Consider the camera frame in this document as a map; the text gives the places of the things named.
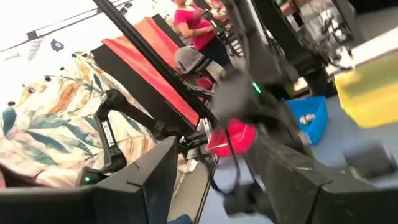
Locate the blue plastic basket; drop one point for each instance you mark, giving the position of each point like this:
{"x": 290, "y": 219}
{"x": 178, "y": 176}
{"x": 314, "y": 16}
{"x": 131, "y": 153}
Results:
{"x": 317, "y": 130}

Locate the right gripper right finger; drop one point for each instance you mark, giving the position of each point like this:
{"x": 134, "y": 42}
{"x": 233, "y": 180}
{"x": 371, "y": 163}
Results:
{"x": 311, "y": 202}

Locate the gray office chair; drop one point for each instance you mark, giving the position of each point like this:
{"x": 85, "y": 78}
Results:
{"x": 189, "y": 59}

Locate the wooden table side board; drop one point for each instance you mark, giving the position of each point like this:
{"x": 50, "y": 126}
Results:
{"x": 379, "y": 46}

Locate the red plastic basket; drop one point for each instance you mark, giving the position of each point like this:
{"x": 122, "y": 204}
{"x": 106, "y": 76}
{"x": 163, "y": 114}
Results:
{"x": 245, "y": 137}

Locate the yellow plastic bin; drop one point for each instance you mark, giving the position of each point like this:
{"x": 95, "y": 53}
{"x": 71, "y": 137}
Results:
{"x": 373, "y": 105}

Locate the black background robot arm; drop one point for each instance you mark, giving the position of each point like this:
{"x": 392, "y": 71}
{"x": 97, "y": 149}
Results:
{"x": 109, "y": 143}

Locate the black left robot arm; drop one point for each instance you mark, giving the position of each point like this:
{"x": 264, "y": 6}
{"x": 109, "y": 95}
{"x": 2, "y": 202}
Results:
{"x": 236, "y": 96}

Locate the floral patterned sheet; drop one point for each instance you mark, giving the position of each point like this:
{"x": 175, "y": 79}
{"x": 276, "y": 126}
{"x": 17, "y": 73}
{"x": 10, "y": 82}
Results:
{"x": 46, "y": 130}

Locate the cream plastic skull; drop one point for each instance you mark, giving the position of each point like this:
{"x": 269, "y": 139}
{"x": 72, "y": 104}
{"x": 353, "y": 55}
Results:
{"x": 303, "y": 120}
{"x": 311, "y": 117}

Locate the red fabric panel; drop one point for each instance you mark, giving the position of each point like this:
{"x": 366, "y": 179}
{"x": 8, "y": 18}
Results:
{"x": 146, "y": 74}

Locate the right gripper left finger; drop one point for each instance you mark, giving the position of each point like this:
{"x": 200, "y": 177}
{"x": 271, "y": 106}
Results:
{"x": 124, "y": 202}

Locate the person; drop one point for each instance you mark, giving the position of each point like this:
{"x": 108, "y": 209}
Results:
{"x": 192, "y": 21}

